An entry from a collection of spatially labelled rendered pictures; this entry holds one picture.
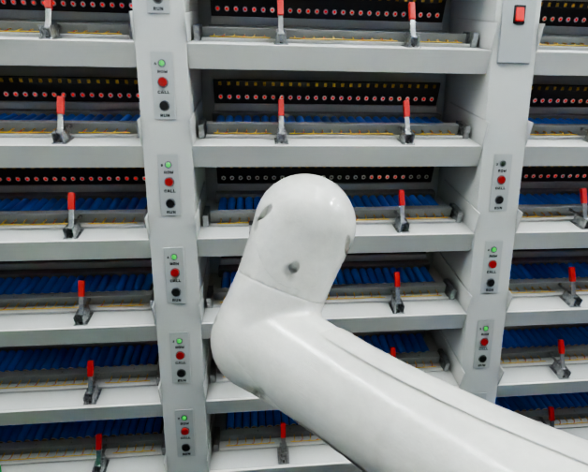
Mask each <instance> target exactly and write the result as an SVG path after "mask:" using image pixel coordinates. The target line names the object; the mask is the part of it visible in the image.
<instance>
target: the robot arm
mask: <svg viewBox="0 0 588 472"><path fill-rule="evenodd" d="M355 233H356V216H355V212H354V209H353V206H352V204H351V202H350V200H349V198H348V196H347V195H346V193H345V192H344V191H343V190H342V189H341V188H340V187H339V186H338V185H337V184H335V183H334V182H332V181H331V180H329V179H327V178H324V177H322V176H319V175H314V174H308V173H303V174H295V175H291V176H288V177H286V178H284V179H282V180H280V181H278V182H277V183H275V184H274V185H272V186H271V187H270V188H269V189H268V190H267V191H266V192H265V194H264V195H263V197H262V198H261V200H260V202H259V204H258V206H257V209H256V213H255V217H254V220H250V221H249V237H248V241H247V244H246V247H245V249H244V252H243V257H242V260H241V263H240V266H239V269H238V271H237V272H236V275H235V277H234V279H233V282H232V284H231V286H230V288H229V291H228V294H227V296H226V298H225V299H224V301H223V303H222V305H221V307H220V309H219V311H218V313H217V315H216V317H215V319H214V322H213V326H212V333H211V350H212V354H213V359H214V361H215V364H216V365H217V367H218V369H219V370H220V372H221V373H222V374H223V375H224V376H225V377H226V378H227V379H228V380H229V381H230V382H232V383H233V384H235V385H236V386H238V387H240V388H242V389H244V390H246V391H248V392H250V393H252V394H253V395H255V396H256V397H258V398H259V399H261V400H263V401H264V402H266V403H268V404H269V405H271V406H273V407H275V408H276V409H278V410H280V411H281V412H283V413H284V414H286V415H287V416H289V417H290V418H291V419H293V420H295V421H296V422H297V423H298V424H299V425H301V426H302V427H304V428H305V429H306V430H308V431H309V432H311V433H312V434H313V435H315V436H317V437H318V438H319V439H321V440H322V441H323V442H325V443H326V444H327V445H329V446H330V447H331V448H333V449H334V450H336V451H337V452H338V453H340V454H341V455H342V456H344V457H345V458H346V459H347V460H348V461H349V462H350V463H352V464H353V465H355V466H356V467H357V468H358V469H360V470H361V471H362V472H588V440H585V439H582V438H580V437H577V436H574V435H571V434H569V433H566V432H563V431H561V430H558V429H556V428H553V427H550V426H549V425H546V424H544V423H541V422H539V421H536V420H532V419H530V418H527V417H525V416H523V415H521V414H518V413H516V412H513V411H511V410H509V409H506V408H504V407H501V406H499V405H496V404H494V403H492V402H489V401H487V400H484V399H482V398H480V397H478V396H476V395H474V394H472V393H469V392H467V391H464V390H461V389H459V388H457V387H455V386H452V385H450V384H448V383H447V382H445V381H443V380H440V379H438V378H436V377H434V376H431V375H429V374H427V373H425V372H422V371H420V370H419V369H417V368H415V367H413V366H411V365H409V364H407V363H405V362H403V361H400V360H398V359H396V358H395V357H393V356H391V355H390V354H388V353H386V352H384V351H382V350H380V349H379V348H377V347H374V346H372V345H370V344H369V343H367V342H365V341H363V340H362V339H360V338H359V337H357V336H356V335H354V334H352V333H350V332H348V331H346V330H345V329H342V328H337V327H336V326H334V325H333V324H331V323H329V321H327V320H326V319H324V318H323V316H322V315H321V312H322V309H323V306H324V303H325V301H326V299H327V297H328V294H329V292H330V290H331V286H332V284H333V282H334V279H335V277H336V275H337V273H338V272H339V270H340V268H341V266H342V264H343V262H344V260H345V257H346V255H347V253H348V251H349V249H350V247H351V245H352V244H353V241H354V237H355Z"/></svg>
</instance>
